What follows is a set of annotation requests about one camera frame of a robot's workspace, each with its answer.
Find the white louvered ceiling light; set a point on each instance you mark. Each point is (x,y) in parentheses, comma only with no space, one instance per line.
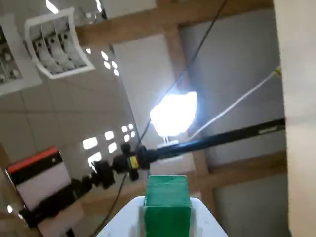
(59,42)
(12,61)

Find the green rectangular block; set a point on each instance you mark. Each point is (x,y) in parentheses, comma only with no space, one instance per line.
(168,207)

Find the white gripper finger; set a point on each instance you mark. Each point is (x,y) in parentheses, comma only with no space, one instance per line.
(123,219)
(207,219)

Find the wooden beam frame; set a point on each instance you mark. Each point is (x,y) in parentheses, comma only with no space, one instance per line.
(170,17)

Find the bright white lamp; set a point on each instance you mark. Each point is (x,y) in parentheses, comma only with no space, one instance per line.
(174,113)

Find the orange black LED panel light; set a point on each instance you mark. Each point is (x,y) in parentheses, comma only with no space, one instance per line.
(42,182)

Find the black clamp ball head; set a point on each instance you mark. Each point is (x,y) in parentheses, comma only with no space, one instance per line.
(123,163)

